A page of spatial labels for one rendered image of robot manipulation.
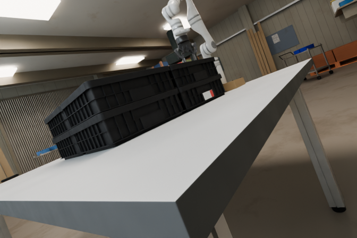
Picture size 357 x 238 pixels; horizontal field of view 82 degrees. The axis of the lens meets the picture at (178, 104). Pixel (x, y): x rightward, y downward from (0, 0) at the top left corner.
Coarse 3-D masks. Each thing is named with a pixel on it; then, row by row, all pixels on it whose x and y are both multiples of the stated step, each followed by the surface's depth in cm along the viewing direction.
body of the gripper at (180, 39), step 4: (180, 36) 117; (184, 36) 117; (176, 40) 119; (180, 40) 117; (184, 40) 117; (188, 40) 120; (180, 44) 119; (184, 44) 119; (188, 44) 120; (180, 48) 119; (184, 48) 119; (188, 48) 120; (184, 52) 120
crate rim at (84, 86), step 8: (136, 72) 79; (144, 72) 82; (152, 72) 85; (96, 80) 67; (104, 80) 69; (112, 80) 71; (120, 80) 73; (80, 88) 68; (88, 88) 65; (72, 96) 74; (64, 104) 81
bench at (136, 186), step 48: (240, 96) 69; (288, 96) 50; (144, 144) 46; (192, 144) 28; (240, 144) 23; (0, 192) 69; (48, 192) 35; (96, 192) 23; (144, 192) 17; (192, 192) 15; (336, 192) 94
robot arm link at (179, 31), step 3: (180, 27) 117; (183, 27) 119; (174, 30) 118; (177, 30) 117; (180, 30) 113; (183, 30) 113; (186, 30) 113; (189, 30) 114; (174, 33) 114; (177, 33) 113; (180, 33) 113; (183, 33) 115; (174, 36) 119; (177, 36) 117
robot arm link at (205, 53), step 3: (201, 45) 149; (204, 45) 146; (201, 48) 148; (204, 48) 146; (201, 51) 148; (204, 51) 147; (207, 51) 146; (204, 54) 149; (207, 54) 149; (204, 57) 148; (207, 57) 149; (216, 57) 146; (216, 60) 146
